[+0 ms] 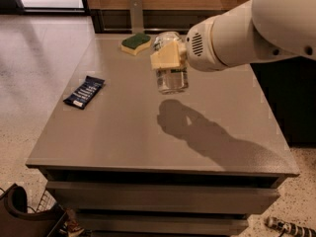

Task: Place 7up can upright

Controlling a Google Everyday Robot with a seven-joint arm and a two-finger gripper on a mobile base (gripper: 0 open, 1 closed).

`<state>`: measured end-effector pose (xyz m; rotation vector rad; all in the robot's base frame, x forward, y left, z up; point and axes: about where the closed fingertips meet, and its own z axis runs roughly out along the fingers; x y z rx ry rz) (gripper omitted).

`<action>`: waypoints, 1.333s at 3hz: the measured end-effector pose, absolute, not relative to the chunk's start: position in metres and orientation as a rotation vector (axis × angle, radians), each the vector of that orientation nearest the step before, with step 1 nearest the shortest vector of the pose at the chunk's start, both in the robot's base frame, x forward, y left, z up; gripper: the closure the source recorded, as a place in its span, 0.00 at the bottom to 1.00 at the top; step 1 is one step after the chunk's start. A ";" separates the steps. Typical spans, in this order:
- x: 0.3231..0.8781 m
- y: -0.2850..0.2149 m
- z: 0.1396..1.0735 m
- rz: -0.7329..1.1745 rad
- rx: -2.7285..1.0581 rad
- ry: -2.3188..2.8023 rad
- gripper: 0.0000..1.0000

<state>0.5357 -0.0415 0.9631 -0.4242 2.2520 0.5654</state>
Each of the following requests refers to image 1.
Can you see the green yellow sponge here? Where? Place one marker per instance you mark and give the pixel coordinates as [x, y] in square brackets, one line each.
[136, 43]

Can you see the silver 7up can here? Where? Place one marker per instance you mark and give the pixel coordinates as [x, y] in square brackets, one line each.
[170, 81]

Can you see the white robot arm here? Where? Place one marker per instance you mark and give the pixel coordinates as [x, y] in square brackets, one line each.
[257, 31]

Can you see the wire basket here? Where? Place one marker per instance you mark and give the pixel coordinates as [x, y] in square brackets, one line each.
[46, 202]

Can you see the grey upper drawer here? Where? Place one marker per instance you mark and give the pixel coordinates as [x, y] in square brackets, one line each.
[160, 198]

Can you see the grey lower drawer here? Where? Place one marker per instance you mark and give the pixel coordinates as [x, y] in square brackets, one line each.
[162, 224]

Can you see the grey drawer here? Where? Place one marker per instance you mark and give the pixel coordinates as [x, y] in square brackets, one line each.
[162, 224]
[160, 198]

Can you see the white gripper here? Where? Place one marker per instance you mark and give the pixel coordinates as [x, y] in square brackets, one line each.
[198, 49]

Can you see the left metal wall bracket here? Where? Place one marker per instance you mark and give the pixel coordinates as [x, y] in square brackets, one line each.
[136, 16]

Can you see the dark blue snack packet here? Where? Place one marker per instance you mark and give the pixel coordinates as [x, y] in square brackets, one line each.
[82, 96]

